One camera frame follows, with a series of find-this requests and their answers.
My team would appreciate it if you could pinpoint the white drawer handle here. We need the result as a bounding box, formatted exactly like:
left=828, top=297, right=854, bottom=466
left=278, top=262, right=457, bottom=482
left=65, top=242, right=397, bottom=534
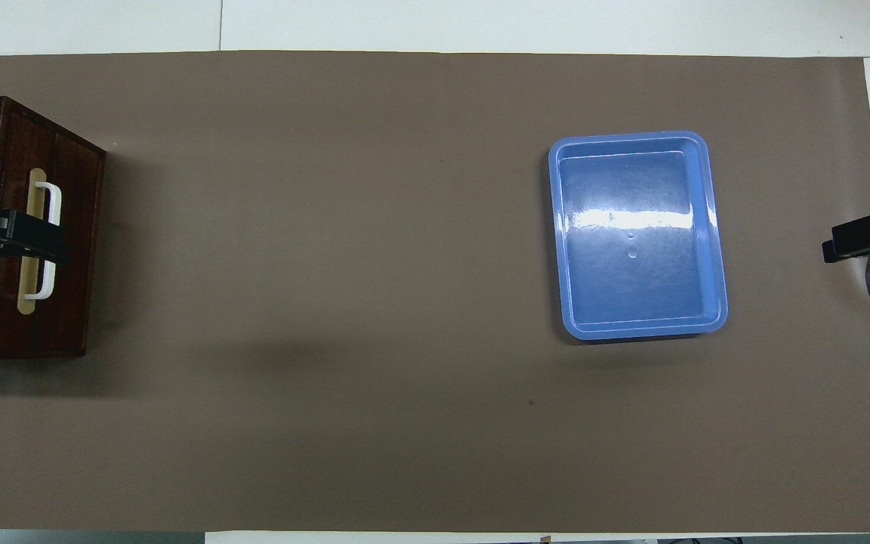
left=23, top=181, right=63, bottom=301

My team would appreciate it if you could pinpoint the beige handle backplate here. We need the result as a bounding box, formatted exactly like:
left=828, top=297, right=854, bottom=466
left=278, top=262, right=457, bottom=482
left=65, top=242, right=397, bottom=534
left=16, top=168, right=48, bottom=314

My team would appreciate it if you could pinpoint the blue plastic tray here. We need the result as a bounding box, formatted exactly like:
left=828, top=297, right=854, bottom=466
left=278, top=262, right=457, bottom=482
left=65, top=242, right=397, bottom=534
left=548, top=131, right=729, bottom=341

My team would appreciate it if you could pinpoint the brown table mat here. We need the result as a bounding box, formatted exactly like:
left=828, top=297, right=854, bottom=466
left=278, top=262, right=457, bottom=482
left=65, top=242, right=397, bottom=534
left=0, top=50, right=870, bottom=533

